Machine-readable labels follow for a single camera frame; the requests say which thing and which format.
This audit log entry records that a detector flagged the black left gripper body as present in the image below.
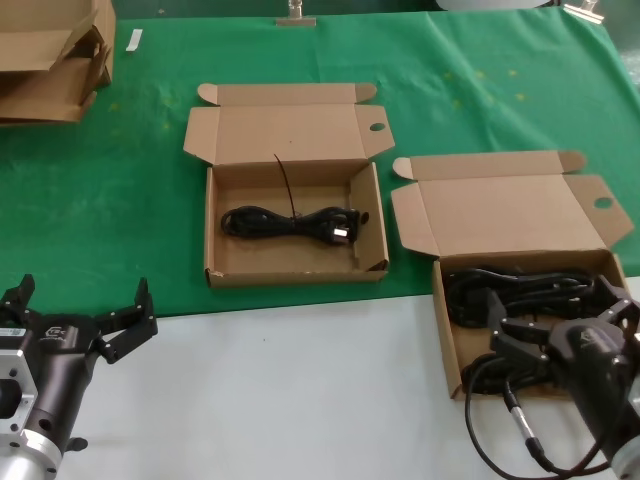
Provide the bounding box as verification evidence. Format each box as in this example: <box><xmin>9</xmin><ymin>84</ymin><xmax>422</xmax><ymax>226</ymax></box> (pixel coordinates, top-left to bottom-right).
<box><xmin>19</xmin><ymin>312</ymin><xmax>102</xmax><ymax>446</ymax></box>

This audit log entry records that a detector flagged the large brown cardboard box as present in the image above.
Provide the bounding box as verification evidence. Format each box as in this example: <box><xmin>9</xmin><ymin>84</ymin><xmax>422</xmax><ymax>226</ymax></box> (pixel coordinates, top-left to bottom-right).
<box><xmin>0</xmin><ymin>47</ymin><xmax>114</xmax><ymax>126</ymax></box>

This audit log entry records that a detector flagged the black power cable bundle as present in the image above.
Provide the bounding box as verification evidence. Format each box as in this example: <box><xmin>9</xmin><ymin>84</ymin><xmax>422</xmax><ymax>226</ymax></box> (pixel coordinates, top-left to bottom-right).
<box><xmin>443</xmin><ymin>268</ymin><xmax>609</xmax><ymax>331</ymax></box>

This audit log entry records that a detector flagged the black power cable with tie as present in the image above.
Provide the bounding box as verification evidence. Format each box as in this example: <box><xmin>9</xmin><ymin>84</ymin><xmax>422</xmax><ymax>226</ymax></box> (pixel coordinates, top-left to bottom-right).
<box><xmin>220</xmin><ymin>153</ymin><xmax>371</xmax><ymax>250</ymax></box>

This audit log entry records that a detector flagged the black gripper signal cable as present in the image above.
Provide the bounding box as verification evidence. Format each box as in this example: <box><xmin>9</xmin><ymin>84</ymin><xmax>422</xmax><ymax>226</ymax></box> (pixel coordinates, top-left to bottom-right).
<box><xmin>460</xmin><ymin>349</ymin><xmax>614</xmax><ymax>480</ymax></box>

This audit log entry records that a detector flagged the flattened brown cardboard box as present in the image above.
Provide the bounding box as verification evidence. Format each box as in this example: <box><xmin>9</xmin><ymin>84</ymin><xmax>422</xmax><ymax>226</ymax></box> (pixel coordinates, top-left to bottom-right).
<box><xmin>0</xmin><ymin>0</ymin><xmax>117</xmax><ymax>76</ymax></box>

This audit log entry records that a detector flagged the green table cloth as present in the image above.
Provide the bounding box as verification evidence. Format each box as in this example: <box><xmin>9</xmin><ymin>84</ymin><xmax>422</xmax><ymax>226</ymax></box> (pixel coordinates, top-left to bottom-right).
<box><xmin>0</xmin><ymin>7</ymin><xmax>640</xmax><ymax>319</ymax></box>

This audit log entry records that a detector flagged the open cardboard box without divider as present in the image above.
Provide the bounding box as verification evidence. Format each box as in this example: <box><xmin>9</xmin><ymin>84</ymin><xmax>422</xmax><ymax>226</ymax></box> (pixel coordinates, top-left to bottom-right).
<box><xmin>390</xmin><ymin>150</ymin><xmax>635</xmax><ymax>401</ymax></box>

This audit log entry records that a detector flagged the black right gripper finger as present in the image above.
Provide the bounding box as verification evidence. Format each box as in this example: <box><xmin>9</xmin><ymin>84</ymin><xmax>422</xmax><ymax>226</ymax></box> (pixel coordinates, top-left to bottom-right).
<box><xmin>487</xmin><ymin>288</ymin><xmax>554</xmax><ymax>389</ymax></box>
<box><xmin>592</xmin><ymin>274</ymin><xmax>640</xmax><ymax>346</ymax></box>

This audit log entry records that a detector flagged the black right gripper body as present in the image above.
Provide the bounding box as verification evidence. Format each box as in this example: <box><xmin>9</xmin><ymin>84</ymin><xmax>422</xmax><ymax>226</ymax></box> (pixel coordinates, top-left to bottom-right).
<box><xmin>547</xmin><ymin>319</ymin><xmax>640</xmax><ymax>459</ymax></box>

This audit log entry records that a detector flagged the open cardboard box with divider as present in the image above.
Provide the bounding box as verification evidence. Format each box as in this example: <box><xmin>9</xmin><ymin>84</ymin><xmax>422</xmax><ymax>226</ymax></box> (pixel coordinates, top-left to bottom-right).
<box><xmin>181</xmin><ymin>82</ymin><xmax>397</xmax><ymax>289</ymax></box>

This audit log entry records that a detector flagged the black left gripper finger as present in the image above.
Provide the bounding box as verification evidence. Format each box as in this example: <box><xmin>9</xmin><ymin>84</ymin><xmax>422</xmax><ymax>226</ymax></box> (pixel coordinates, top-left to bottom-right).
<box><xmin>94</xmin><ymin>277</ymin><xmax>159</xmax><ymax>365</ymax></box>
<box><xmin>0</xmin><ymin>273</ymin><xmax>36</xmax><ymax>329</ymax></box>

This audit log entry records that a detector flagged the silver metal table clip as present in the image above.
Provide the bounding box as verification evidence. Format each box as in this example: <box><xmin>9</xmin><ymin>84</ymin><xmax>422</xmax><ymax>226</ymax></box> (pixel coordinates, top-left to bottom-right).
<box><xmin>275</xmin><ymin>0</ymin><xmax>318</xmax><ymax>28</ymax></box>

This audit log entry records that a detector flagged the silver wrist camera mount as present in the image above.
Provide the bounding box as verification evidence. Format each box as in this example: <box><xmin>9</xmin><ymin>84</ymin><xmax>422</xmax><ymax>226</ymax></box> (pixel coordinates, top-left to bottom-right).
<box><xmin>0</xmin><ymin>324</ymin><xmax>40</xmax><ymax>444</ymax></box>
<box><xmin>630</xmin><ymin>369</ymin><xmax>640</xmax><ymax>441</ymax></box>

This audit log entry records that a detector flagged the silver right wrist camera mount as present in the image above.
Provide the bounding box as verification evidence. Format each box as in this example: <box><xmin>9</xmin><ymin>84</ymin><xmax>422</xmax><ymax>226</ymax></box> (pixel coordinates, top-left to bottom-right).
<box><xmin>630</xmin><ymin>369</ymin><xmax>640</xmax><ymax>441</ymax></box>

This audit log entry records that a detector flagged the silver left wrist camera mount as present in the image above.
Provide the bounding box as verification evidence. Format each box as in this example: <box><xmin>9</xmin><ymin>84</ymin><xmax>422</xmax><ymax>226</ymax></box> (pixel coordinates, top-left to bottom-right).
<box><xmin>0</xmin><ymin>324</ymin><xmax>40</xmax><ymax>444</ymax></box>

